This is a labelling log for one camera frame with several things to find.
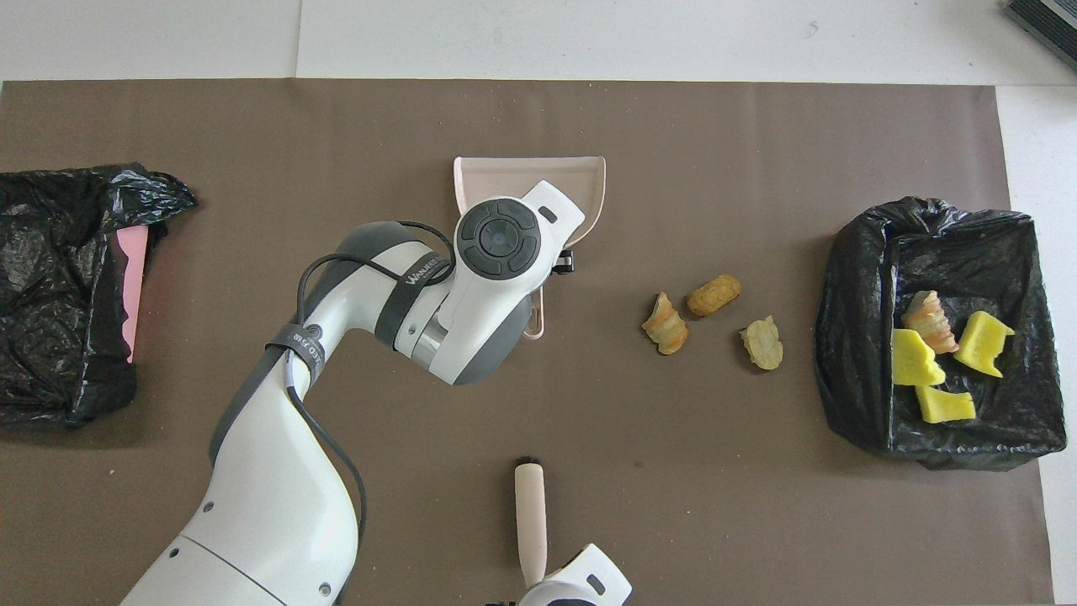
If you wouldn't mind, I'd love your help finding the beige plastic dustpan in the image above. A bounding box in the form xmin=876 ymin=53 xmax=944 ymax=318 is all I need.
xmin=453 ymin=155 xmax=607 ymax=342

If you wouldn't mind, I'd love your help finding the striped orange bread piece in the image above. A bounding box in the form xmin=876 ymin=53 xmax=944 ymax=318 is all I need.
xmin=902 ymin=290 xmax=961 ymax=355
xmin=642 ymin=291 xmax=689 ymax=356

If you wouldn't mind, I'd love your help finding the brown peanut shaped bread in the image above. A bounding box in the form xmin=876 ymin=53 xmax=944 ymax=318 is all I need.
xmin=686 ymin=274 xmax=743 ymax=318

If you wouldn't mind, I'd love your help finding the pale green bread piece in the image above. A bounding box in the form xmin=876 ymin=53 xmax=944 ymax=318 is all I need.
xmin=740 ymin=316 xmax=784 ymax=371

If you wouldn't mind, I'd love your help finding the beige handled cleaning brush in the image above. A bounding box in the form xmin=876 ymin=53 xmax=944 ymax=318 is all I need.
xmin=514 ymin=456 xmax=549 ymax=590

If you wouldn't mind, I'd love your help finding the yellow sponge piece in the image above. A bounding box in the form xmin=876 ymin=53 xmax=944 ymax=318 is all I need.
xmin=953 ymin=311 xmax=1016 ymax=379
xmin=915 ymin=385 xmax=978 ymax=424
xmin=892 ymin=328 xmax=948 ymax=387

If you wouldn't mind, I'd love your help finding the black plastic trash bag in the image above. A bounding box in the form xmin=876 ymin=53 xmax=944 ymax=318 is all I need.
xmin=0 ymin=162 xmax=199 ymax=428
xmin=813 ymin=196 xmax=1069 ymax=472

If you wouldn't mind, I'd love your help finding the pink plastic bin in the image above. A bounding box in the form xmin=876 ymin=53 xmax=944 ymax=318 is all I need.
xmin=114 ymin=226 xmax=151 ymax=364

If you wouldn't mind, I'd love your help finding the brown paper table mat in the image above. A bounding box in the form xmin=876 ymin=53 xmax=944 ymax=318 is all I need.
xmin=0 ymin=78 xmax=1057 ymax=606

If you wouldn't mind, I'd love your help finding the dark grey ribbed device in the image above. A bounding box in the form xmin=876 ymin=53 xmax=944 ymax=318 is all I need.
xmin=1005 ymin=0 xmax=1077 ymax=72

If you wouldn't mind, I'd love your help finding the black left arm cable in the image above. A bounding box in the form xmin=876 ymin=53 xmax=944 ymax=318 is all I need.
xmin=286 ymin=221 xmax=459 ymax=606

